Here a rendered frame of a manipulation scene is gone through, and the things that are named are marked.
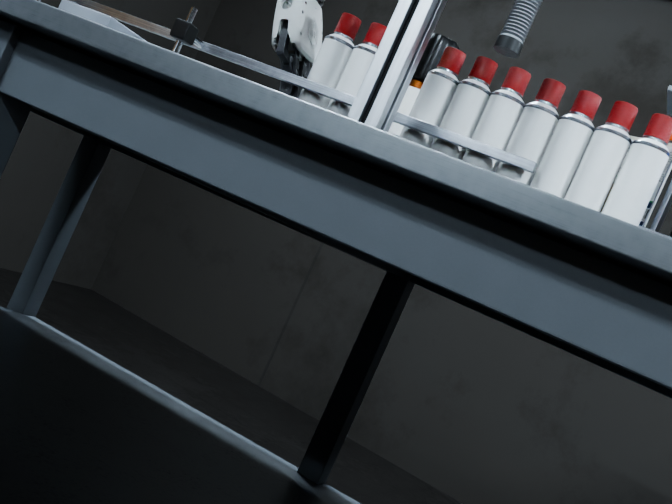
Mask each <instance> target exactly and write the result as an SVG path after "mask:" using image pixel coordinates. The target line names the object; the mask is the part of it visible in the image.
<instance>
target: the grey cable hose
mask: <svg viewBox="0 0 672 504"><path fill-rule="evenodd" d="M542 2H543V0H516V1H514V3H515V4H513V7H512V8H511V11H510V14H509V15H508V16H509V17H508V18H507V21H506V24H504V27H503V28H502V29H503V30H502V31H501V33H502V34H500V35H498V37H497V40H496V42H495V44H494V46H493V48H494V49H495V50H496V51H497V52H498V53H500V54H502V55H504V56H507V57H510V58H518V57H519V55H520V52H521V50H522V48H523V42H525V39H526V35H528V33H527V32H529V29H530V28H531V25H532V22H534V20H533V19H535V16H536V15H537V12H538V9H539V8H540V7H539V6H540V5H541V3H542Z"/></svg>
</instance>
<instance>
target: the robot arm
mask: <svg viewBox="0 0 672 504"><path fill-rule="evenodd" d="M324 1H325V0H278V1H277V5H276V10H275V16H274V22H273V30H272V47H273V49H274V50H275V51H276V53H277V55H278V57H279V58H280V69H281V70H284V71H286V72H289V73H292V74H295V75H297V76H300V77H303V78H305V77H308V75H309V72H310V63H311V64H312V65H313V64H314V61H315V59H316V57H317V55H318V52H319V50H320V48H321V46H322V27H323V23H322V9H321V7H322V6H323V4H324ZM301 90H302V88H300V87H297V86H295V85H292V84H289V83H287V82H284V81H281V80H280V89H279V92H282V93H285V94H287V95H290V96H292V97H295V98H298V97H299V95H300V93H301Z"/></svg>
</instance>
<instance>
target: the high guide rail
mask: <svg viewBox="0 0 672 504"><path fill-rule="evenodd" d="M68 1H70V2H73V3H76V4H79V5H81V6H84V7H87V8H89V9H92V10H95V11H98V12H100V13H103V14H106V15H108V16H111V17H112V18H114V19H116V20H119V21H122V22H124V23H127V24H130V25H132V26H135V27H138V28H140V29H143V30H146V31H149V32H151V33H154V34H157V35H159V36H162V37H165V38H168V39H170V40H173V41H176V39H174V38H173V37H172V36H171V35H170V31H171V29H168V28H165V27H163V26H160V25H157V24H154V23H152V22H149V21H146V20H143V19H141V18H138V17H135V16H132V15H130V14H127V13H124V12H121V11H119V10H116V9H113V8H110V7H108V6H105V5H102V4H99V3H97V2H94V1H91V0H68ZM203 42H204V41H203ZM204 44H205V45H204V47H203V48H202V49H200V48H198V47H197V46H196V45H194V44H193V45H192V46H189V45H187V44H184V45H186V46H189V47H192V48H195V49H197V50H200V51H203V52H205V53H208V54H211V55H214V56H216V57H219V58H222V59H224V60H227V61H230V62H232V63H235V64H238V65H241V66H243V67H246V68H249V69H251V70H254V71H257V72H260V73H262V74H265V75H268V76H270V77H273V78H276V79H278V80H281V81H284V82H287V83H289V84H292V85H295V86H297V87H300V88H303V89H306V90H308V91H311V92H314V93H316V94H319V95H322V96H324V97H327V98H330V99H333V100H335V101H338V102H341V103H343V104H346V105H349V106H352V104H353V102H354V100H355V98H356V97H355V96H352V95H350V94H347V93H344V92H341V91H339V90H336V89H333V88H330V87H328V86H325V85H322V84H319V83H317V82H314V81H311V80H308V79H306V78H303V77H300V76H297V75H295V74H292V73H289V72H286V71H284V70H281V69H278V68H275V67H273V66H270V65H267V64H264V63H262V62H259V61H256V60H253V59H251V58H248V57H245V56H242V55H240V54H237V53H234V52H231V51H229V50H226V49H223V48H220V47H218V46H215V45H212V44H209V43H207V42H204ZM393 122H395V123H398V124H400V125H403V126H406V127H408V128H411V129H414V130H417V131H419V132H422V133H425V134H427V135H430V136H433V137H435V138H438V139H441V140H444V141H446V142H449V143H452V144H454V145H457V146H460V147H463V148H465V149H468V150H471V151H473V152H476V153H479V154H481V155H484V156H487V157H490V158H492V159H495V160H498V161H500V162H503V163H506V164H509V165H511V166H514V167H517V168H519V169H522V170H525V171H527V172H530V173H534V171H535V169H536V167H537V163H536V162H534V161H531V160H528V159H526V158H523V157H520V156H517V155H515V154H512V153H509V152H506V151H504V150H501V149H498V148H495V147H493V146H490V145H487V144H484V143H482V142H479V141H476V140H473V139H471V138H468V137H465V136H462V135H460V134H457V133H454V132H451V131H449V130H446V129H443V128H440V127H438V126H435V125H432V124H429V123H427V122H424V121H421V120H418V119H416V118H413V117H410V116H407V115H405V114H402V113H399V112H397V113H396V115H395V118H394V120H393Z"/></svg>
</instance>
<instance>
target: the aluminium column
mask: <svg viewBox="0 0 672 504"><path fill-rule="evenodd" d="M446 2H447V0H399V2H398V4H397V6H396V9H395V11H394V13H393V15H392V18H391V20H390V22H389V24H388V26H387V29H386V31H385V33H384V35H383V38H382V40H381V42H380V44H379V47H378V49H377V51H376V53H375V55H374V58H373V60H372V62H371V64H370V67H369V69H368V71H367V73H366V75H365V78H364V80H363V82H362V84H361V87H360V89H359V91H358V93H357V96H356V98H355V100H354V102H353V104H352V107H351V109H350V111H349V113H348V116H347V117H348V118H351V119H354V120H356V121H359V122H362V123H364V124H367V125H370V126H372V127H375V128H378V129H380V130H383V131H386V132H388V131H389V129H390V127H391V124H392V122H393V120H394V118H395V115H396V113H397V111H398V109H399V106H400V104H401V102H402V100H403V98H404V95H405V93H406V91H407V89H408V86H409V84H410V82H411V80H412V77H413V75H414V73H415V71H416V69H417V66H418V64H419V62H420V60H421V57H422V55H423V53H424V51H425V48H426V46H427V44H428V42H429V40H430V37H431V35H432V33H433V31H434V28H435V26H436V24H437V22H438V20H439V17H440V15H441V13H442V11H443V8H444V6H445V4H446Z"/></svg>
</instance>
